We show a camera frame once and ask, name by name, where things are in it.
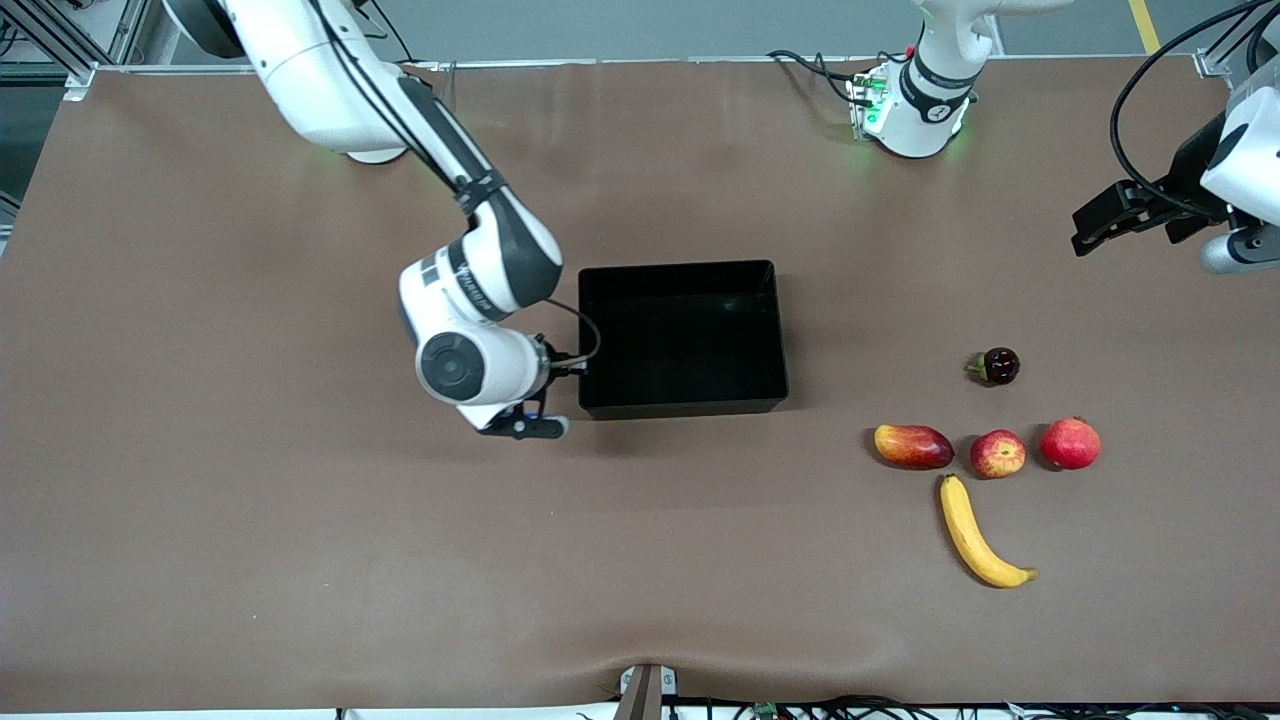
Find aluminium frame corner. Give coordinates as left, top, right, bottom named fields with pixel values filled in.
left=1195, top=0, right=1280, bottom=81

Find red yellow mango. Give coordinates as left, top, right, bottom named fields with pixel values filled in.
left=874, top=424, right=955, bottom=471

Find silver table edge rail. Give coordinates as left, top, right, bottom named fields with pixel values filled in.
left=95, top=55, right=1201, bottom=73

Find yellow banana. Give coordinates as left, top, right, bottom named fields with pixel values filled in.
left=938, top=474, right=1038, bottom=589

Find red pomegranate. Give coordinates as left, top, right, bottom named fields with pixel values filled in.
left=1039, top=416, right=1102, bottom=471

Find dark purple mangosteen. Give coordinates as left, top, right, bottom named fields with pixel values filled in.
left=966, top=347, right=1021, bottom=388

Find aluminium frame struts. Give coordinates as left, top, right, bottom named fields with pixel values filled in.
left=0, top=0, right=153, bottom=101

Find brown table mat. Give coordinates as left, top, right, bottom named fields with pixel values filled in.
left=0, top=55, right=1280, bottom=713

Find black plastic box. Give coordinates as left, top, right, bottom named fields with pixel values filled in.
left=578, top=260, right=790, bottom=421

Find black left arm base cable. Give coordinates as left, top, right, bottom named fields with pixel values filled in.
left=767, top=48, right=861, bottom=106

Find red yellow apple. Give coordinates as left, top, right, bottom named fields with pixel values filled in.
left=970, top=430, right=1027, bottom=480

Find aluminium camera mount post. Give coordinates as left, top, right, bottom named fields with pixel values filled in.
left=615, top=664, right=679, bottom=720

